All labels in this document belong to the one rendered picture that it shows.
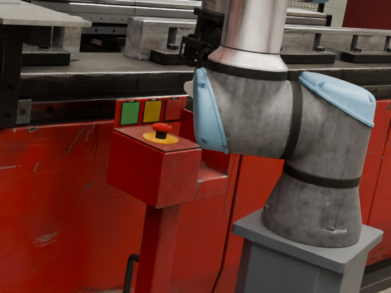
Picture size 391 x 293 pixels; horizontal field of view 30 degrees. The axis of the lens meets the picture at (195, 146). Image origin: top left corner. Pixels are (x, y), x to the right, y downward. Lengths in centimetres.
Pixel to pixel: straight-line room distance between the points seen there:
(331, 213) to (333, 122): 13
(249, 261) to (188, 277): 87
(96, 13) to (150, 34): 26
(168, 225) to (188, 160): 18
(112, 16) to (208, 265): 73
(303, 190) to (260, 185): 99
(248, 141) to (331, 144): 12
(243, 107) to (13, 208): 68
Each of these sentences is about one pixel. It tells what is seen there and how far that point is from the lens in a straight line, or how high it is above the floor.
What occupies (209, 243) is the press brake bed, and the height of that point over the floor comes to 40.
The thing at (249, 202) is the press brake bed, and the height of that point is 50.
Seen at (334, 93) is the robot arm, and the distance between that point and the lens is 103.
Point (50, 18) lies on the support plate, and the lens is 133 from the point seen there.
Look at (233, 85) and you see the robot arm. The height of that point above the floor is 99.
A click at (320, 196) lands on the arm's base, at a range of 106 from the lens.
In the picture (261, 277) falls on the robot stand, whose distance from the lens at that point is 111.
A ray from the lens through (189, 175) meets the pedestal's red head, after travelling 146.
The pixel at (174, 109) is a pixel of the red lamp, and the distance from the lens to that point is 159.
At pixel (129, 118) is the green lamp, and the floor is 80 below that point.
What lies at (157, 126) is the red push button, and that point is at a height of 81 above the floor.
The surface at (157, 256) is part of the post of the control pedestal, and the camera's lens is 156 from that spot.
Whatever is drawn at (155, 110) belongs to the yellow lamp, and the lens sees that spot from 155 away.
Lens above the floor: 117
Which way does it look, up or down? 16 degrees down
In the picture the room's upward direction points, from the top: 9 degrees clockwise
